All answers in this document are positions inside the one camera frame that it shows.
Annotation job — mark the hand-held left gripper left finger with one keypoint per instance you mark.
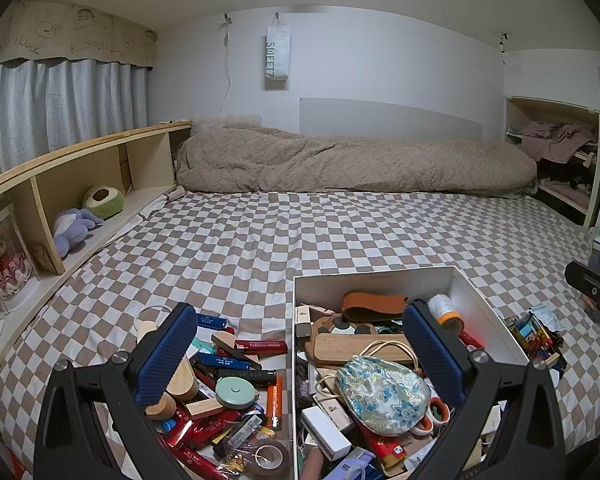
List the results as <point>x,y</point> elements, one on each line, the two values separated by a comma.
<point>162,360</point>

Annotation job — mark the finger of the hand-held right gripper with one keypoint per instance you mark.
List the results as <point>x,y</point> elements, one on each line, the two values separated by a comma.
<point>587,282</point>

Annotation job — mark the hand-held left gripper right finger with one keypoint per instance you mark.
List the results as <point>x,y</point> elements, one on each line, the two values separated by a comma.
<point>432,355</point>

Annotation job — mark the wooden oval box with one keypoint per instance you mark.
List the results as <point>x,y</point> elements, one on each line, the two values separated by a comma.
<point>182,382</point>

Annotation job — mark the white paper packet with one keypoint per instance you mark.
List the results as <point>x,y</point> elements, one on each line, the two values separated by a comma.
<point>545,317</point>

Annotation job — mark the white cardboard box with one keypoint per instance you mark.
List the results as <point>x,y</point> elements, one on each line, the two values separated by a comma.
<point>370,282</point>

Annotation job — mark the round wooden piece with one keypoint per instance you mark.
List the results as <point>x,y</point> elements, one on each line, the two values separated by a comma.
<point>160,407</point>

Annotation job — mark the white bottle orange band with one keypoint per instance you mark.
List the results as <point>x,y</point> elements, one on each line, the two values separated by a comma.
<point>440,306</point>

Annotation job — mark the orange-lined white cup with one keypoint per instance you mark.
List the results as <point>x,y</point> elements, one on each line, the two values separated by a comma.
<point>439,410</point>

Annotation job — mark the small wooden block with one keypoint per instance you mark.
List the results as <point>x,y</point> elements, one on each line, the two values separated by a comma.
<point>205,407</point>

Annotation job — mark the orange tape roll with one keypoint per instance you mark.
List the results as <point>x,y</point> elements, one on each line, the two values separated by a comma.
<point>421,427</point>

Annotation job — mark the brown wooden block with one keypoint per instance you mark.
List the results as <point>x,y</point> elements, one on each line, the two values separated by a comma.
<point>235,347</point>

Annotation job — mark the pile of colourful packets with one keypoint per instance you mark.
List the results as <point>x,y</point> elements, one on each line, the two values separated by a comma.
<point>535,340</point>

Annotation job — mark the green tape measure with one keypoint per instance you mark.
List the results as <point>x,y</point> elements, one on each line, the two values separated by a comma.
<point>236,391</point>

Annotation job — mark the wooden cutting board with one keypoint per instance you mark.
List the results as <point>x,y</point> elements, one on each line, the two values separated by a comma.
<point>340,347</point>

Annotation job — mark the panda-face wooden board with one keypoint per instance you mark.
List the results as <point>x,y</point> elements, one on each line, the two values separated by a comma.
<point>337,324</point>

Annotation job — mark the red packet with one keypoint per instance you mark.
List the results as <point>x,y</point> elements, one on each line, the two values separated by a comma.
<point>387,450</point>

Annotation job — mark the dark clothes pile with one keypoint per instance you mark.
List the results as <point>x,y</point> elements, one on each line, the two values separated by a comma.
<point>562,180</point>

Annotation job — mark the clear plastic bag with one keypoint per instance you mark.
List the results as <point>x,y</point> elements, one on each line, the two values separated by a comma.
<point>240,440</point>

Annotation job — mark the small white carton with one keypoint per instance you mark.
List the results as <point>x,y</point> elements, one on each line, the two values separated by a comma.
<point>325,420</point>
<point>327,447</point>

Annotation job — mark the lavender device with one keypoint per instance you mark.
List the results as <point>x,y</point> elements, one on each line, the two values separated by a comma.
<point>350,467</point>

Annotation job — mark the pink clothes pile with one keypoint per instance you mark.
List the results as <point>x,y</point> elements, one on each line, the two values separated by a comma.
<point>555,140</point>

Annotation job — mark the purple plush toy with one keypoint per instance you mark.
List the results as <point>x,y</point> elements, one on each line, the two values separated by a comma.
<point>75,230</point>

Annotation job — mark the brown kraft envelope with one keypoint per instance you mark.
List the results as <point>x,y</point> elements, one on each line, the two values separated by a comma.
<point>40,260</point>

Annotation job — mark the checkered bed sheet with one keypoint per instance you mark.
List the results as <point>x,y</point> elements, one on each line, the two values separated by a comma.
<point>330,230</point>

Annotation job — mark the green avocado plush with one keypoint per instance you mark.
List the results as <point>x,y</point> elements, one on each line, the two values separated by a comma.
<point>107,205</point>

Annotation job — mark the red-dressed doll display box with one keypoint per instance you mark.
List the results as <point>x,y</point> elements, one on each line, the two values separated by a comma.
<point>5,265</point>

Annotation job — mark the wooden bedside shelf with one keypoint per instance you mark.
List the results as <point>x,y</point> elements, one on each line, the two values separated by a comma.
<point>80,170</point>

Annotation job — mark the beige quilted blanket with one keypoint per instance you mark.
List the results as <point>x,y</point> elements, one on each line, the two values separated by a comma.
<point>330,165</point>

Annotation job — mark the fluffy cream pillow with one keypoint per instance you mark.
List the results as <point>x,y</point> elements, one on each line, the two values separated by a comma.
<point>225,121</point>

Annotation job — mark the pale blue curtain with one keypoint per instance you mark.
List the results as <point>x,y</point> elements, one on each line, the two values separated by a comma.
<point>55,105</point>

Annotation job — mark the white hanging bag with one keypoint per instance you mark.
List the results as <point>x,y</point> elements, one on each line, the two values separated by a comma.
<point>276,60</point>

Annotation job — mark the beige printed valance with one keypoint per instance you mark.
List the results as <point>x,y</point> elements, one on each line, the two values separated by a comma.
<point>55,30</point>

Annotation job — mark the wooden wall cubby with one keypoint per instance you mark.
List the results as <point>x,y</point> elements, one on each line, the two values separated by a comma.
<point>545,110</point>

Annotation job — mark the black wall hook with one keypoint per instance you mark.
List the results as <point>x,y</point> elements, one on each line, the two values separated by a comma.
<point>501,40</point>

